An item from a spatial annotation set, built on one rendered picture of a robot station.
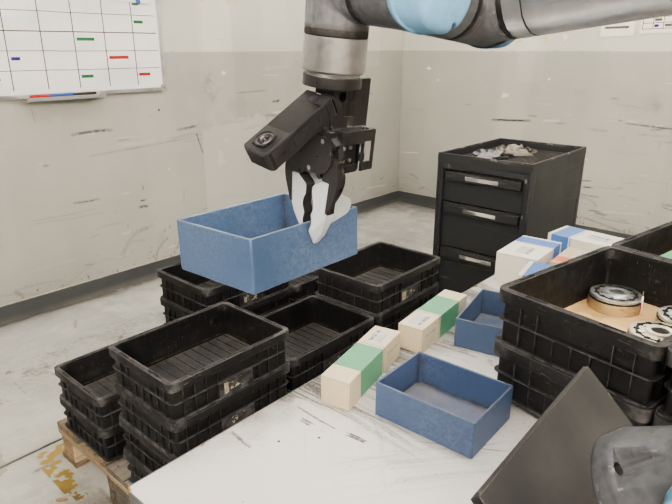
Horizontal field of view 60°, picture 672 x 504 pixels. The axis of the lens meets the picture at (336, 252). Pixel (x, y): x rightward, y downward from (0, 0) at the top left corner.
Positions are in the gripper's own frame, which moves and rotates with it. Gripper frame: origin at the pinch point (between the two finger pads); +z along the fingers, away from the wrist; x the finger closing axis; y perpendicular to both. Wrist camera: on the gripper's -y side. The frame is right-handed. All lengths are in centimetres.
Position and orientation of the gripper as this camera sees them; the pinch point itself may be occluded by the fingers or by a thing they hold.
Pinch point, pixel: (308, 233)
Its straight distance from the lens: 76.2
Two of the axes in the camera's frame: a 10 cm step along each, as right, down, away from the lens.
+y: 6.8, -2.4, 6.9
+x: -7.3, -3.4, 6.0
